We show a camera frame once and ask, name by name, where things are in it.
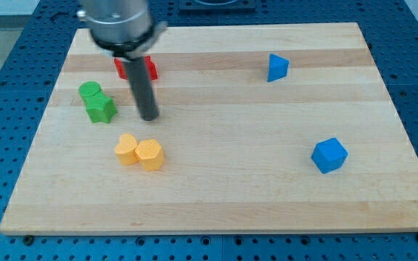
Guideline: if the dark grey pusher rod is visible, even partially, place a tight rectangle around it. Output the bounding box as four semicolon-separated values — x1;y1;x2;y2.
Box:
123;57;159;121

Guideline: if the green cylinder block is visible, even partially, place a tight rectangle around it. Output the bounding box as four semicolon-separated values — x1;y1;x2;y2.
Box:
78;81;102;102

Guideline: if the yellow heart block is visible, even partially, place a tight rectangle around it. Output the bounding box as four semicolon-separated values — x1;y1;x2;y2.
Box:
114;133;139;166

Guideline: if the red block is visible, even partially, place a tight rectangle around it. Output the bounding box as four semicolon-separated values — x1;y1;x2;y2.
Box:
113;55;158;80

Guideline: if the blue triangle block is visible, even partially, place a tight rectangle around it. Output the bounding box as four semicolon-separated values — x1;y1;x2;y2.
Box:
267;54;290;82

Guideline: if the wooden board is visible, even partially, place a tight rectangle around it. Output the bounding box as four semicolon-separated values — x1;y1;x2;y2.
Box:
0;22;418;236

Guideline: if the yellow hexagon block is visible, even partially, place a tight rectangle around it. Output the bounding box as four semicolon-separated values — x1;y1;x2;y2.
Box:
135;139;165;171

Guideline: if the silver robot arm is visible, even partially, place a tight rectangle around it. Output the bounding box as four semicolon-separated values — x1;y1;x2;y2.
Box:
77;0;168;121

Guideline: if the green star block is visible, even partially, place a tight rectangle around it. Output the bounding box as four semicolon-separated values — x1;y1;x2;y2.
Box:
83;91;118;123

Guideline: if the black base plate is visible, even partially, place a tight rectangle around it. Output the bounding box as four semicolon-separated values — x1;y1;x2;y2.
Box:
178;0;257;11

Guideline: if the blue cube block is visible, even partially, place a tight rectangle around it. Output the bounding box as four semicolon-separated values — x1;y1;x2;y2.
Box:
311;137;348;174

